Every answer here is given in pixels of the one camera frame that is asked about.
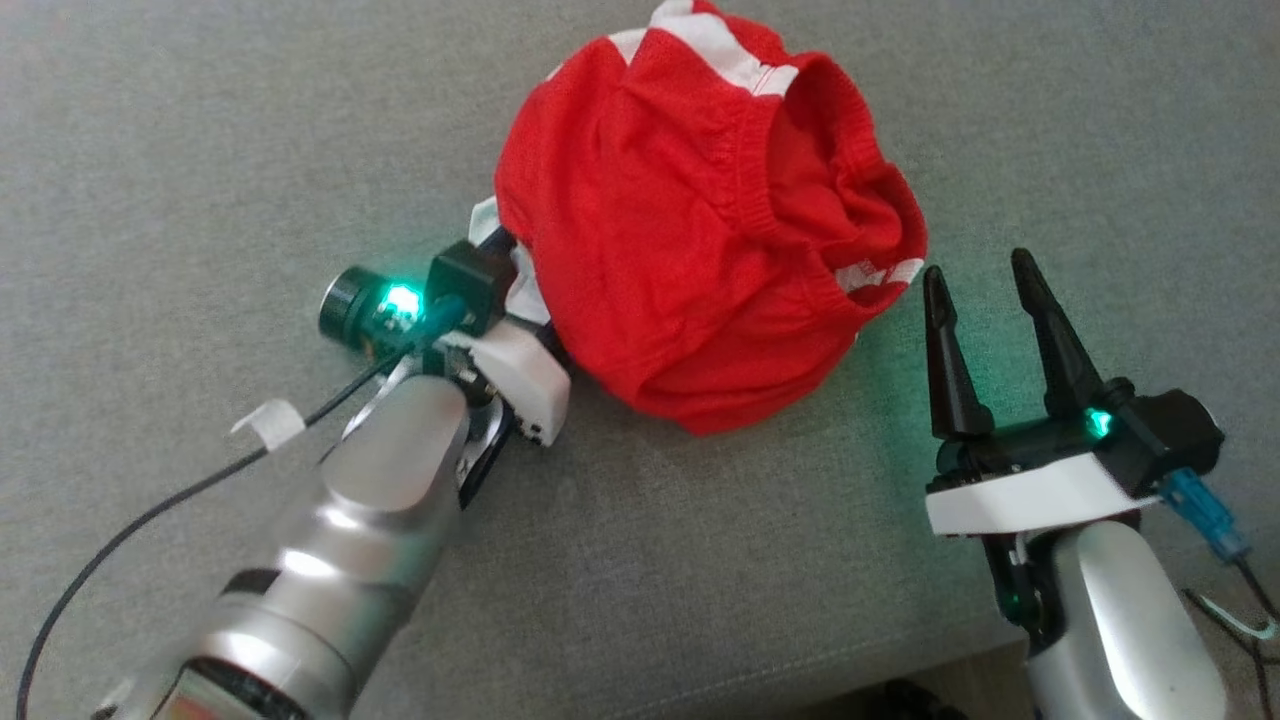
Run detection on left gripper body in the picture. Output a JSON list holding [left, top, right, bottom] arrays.
[[430, 318, 572, 447]]

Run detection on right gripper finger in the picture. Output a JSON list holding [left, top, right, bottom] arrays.
[[1010, 248, 1107, 422], [922, 265, 996, 441]]

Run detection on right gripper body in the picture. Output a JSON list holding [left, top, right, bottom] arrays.
[[925, 420, 1166, 538]]

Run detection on red shorts with white trim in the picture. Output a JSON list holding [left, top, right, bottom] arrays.
[[468, 0, 929, 437]]

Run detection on white tape tag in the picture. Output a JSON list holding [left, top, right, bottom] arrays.
[[230, 399, 307, 451]]

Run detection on large grey fabric cushion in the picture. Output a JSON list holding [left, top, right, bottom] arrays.
[[0, 0, 1280, 720]]

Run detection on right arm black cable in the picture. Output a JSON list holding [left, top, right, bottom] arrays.
[[1160, 470, 1280, 720]]

